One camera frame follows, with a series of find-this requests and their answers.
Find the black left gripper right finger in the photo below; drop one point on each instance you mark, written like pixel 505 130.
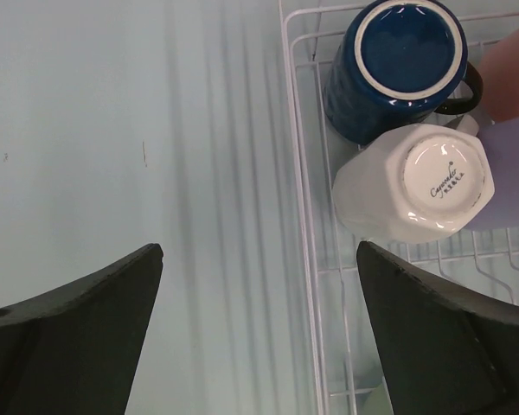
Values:
pixel 444 349

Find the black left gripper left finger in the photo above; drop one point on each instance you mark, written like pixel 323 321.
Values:
pixel 75 349

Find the lavender plastic cup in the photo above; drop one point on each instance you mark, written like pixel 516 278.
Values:
pixel 501 145

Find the light green plastic cup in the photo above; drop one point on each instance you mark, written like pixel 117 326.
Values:
pixel 370 395

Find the white ceramic mug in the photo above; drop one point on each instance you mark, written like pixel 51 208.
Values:
pixel 415 184

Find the pink plastic cup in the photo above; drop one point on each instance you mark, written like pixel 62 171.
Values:
pixel 499 69

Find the dark blue ceramic mug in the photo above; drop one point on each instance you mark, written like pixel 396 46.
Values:
pixel 399 62

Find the white wire dish rack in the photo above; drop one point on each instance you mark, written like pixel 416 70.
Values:
pixel 341 334

